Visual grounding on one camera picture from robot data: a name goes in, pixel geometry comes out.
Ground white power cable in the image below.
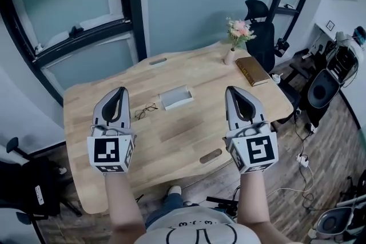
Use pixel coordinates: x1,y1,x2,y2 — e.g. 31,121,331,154
267,164,315,201

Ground person's white shirt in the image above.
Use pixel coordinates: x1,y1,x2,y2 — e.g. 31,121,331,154
140,207,275,244

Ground small black container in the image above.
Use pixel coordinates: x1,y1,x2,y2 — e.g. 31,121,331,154
276,38,289,52

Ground black armrest office chair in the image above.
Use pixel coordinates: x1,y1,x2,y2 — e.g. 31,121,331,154
0,137,82,238

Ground black headrest office chair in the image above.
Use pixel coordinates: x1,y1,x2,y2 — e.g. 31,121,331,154
244,0,301,123

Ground pink slim vase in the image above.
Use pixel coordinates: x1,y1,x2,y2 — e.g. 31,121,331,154
223,47,236,66

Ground pink flower bouquet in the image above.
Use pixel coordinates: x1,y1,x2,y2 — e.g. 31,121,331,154
225,17,257,51

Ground person's right forearm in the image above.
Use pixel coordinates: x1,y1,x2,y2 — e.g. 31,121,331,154
237,171,272,234

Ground white glasses case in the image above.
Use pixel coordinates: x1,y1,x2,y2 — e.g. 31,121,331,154
158,84,195,111

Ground person's left forearm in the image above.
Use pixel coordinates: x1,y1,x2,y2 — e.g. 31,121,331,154
104,173,146,244

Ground black-rimmed eyeglasses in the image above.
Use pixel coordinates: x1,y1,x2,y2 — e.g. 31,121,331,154
134,102,158,121

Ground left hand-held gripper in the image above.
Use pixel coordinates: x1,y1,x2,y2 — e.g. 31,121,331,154
86,86,137,175

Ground brown hardcover book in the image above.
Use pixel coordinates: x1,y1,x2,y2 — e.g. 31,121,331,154
235,56,271,87

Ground black stool frame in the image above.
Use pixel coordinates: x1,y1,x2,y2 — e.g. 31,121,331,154
205,195,240,222

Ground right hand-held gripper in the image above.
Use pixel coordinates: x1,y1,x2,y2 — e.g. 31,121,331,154
222,85,280,174

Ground white power strip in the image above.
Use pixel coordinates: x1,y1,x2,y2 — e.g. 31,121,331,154
296,153,310,168

